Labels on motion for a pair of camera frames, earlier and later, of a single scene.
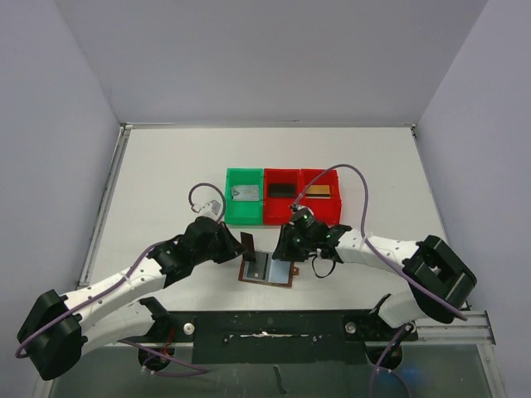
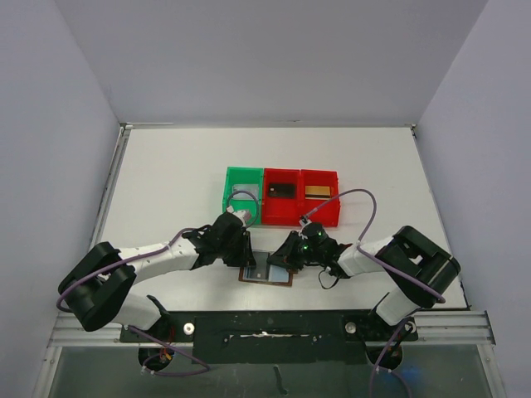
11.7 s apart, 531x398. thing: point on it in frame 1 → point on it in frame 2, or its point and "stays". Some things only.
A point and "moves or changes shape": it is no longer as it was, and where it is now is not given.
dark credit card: [248, 242] moves or changes shape
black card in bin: [282, 189] stays
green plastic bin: [244, 196] stays
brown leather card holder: [268, 270] stays
